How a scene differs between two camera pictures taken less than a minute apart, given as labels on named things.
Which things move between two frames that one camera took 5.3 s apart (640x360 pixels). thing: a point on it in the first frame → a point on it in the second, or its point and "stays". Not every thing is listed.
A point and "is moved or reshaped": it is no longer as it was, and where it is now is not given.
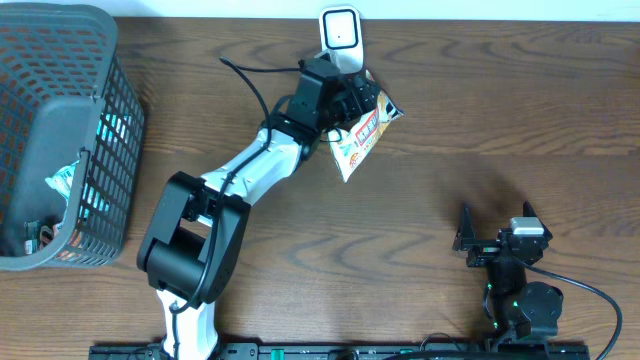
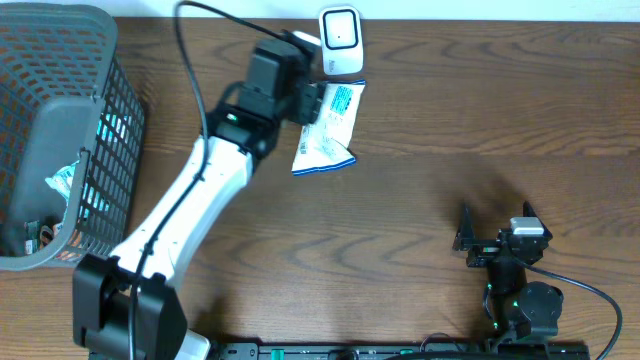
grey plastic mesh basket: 65,96 stays
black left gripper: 364,98 → 308,103
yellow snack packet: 353,142 is moved or reshaped
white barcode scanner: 342,37 stays
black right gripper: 465,238 stays
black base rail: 359,352 stays
